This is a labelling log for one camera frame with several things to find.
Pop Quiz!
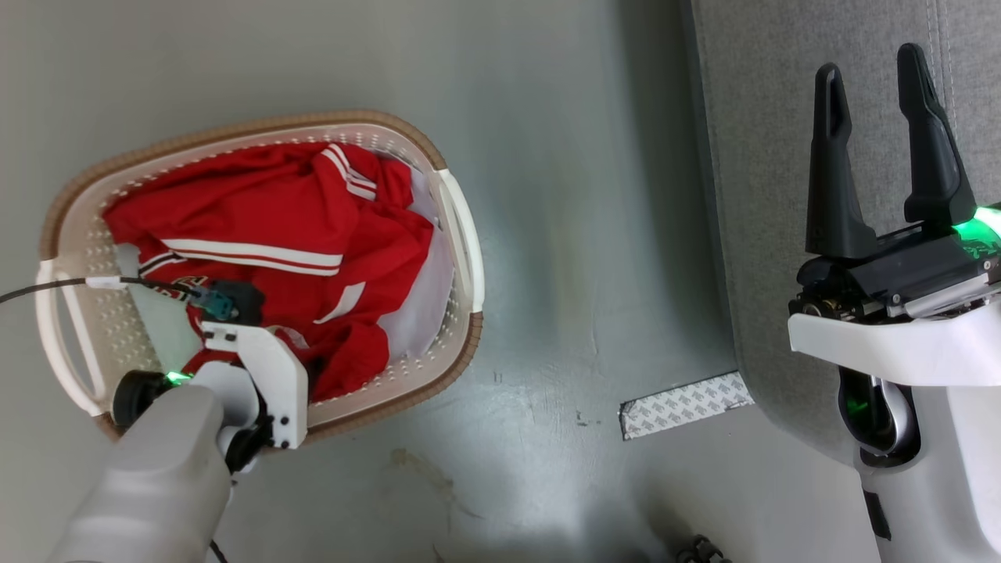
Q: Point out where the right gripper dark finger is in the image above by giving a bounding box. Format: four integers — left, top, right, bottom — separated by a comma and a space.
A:
898, 43, 977, 228
805, 63, 878, 260

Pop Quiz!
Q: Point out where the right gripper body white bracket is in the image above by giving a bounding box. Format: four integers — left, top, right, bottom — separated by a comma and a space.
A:
788, 205, 1001, 386

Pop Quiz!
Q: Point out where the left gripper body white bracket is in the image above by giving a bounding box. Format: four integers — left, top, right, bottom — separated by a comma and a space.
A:
112, 321, 310, 474

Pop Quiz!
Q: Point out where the red white-striped garment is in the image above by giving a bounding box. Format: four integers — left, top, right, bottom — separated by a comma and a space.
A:
103, 141, 435, 403

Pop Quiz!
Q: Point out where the white woven-rim laundry basket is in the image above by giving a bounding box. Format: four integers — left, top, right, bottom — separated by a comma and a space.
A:
35, 109, 486, 446

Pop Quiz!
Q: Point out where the grey fabric sofa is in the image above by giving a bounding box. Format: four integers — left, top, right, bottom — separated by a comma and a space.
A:
688, 0, 1001, 470

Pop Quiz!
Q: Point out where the white cloth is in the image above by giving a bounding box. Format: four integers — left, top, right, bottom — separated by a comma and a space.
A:
116, 156, 456, 372

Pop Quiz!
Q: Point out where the white printed tape strip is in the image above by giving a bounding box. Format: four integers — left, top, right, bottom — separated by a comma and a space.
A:
619, 371, 755, 440

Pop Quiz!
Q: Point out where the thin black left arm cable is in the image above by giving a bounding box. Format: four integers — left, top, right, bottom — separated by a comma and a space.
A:
0, 276, 198, 306

